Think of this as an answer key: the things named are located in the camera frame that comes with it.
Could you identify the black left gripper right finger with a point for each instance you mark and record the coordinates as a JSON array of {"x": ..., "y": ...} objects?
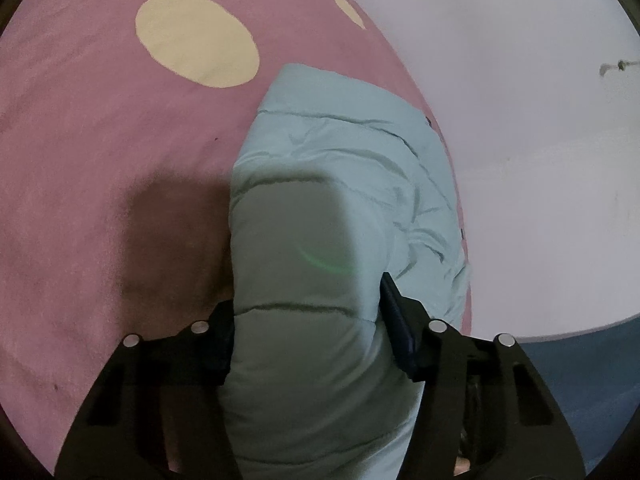
[{"x": 482, "y": 399}]

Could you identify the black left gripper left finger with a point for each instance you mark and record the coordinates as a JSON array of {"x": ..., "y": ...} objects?
[{"x": 154, "y": 410}]

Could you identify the light blue puffer jacket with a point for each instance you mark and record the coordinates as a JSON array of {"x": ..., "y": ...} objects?
[{"x": 338, "y": 183}]

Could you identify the blue mat on floor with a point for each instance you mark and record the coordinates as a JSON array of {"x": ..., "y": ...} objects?
[{"x": 594, "y": 377}]

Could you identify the pink bedspread with cream dots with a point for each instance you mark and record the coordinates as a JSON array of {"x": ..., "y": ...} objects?
[{"x": 121, "y": 122}]

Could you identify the grey wall hook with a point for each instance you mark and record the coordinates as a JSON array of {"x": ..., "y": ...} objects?
[{"x": 620, "y": 66}]

